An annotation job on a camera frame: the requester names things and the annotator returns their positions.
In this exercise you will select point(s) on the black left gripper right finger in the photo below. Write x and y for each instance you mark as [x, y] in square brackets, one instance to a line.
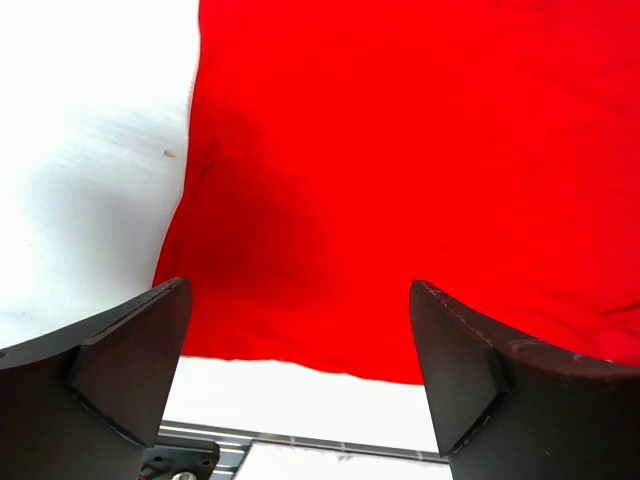
[505, 405]

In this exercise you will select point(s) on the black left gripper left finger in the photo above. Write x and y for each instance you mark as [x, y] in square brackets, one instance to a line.
[86, 401]

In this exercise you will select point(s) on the red t-shirt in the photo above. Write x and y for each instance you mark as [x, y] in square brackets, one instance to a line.
[340, 150]

